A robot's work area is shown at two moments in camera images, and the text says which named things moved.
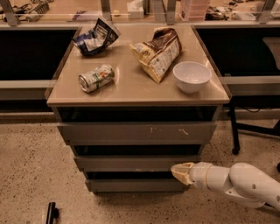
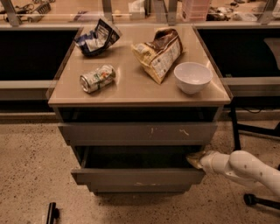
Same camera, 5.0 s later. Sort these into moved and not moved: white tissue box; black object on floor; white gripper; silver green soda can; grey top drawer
Moved: white gripper
Not moved: black object on floor; grey top drawer; white tissue box; silver green soda can
